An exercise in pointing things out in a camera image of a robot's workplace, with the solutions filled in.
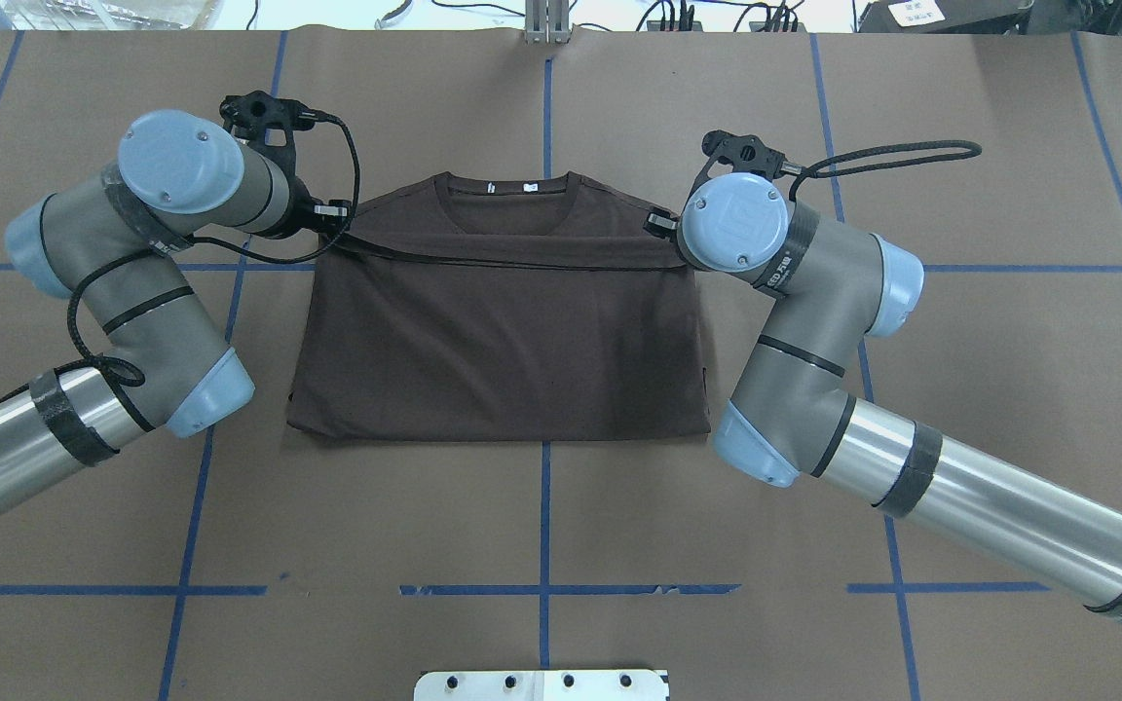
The blue tape line lengthwise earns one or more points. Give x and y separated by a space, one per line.
897 584

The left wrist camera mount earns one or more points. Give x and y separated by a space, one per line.
267 124

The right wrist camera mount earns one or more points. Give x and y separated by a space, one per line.
743 153

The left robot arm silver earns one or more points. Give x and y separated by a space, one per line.
150 355

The white pedestal base plate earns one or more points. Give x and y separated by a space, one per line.
565 684

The brown t-shirt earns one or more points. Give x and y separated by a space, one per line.
466 310

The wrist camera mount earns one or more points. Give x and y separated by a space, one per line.
267 124
743 153

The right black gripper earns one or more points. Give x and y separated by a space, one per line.
661 223

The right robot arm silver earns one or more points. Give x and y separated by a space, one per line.
821 393

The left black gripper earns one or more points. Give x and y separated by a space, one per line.
300 212

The aluminium frame post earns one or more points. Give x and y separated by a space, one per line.
547 22

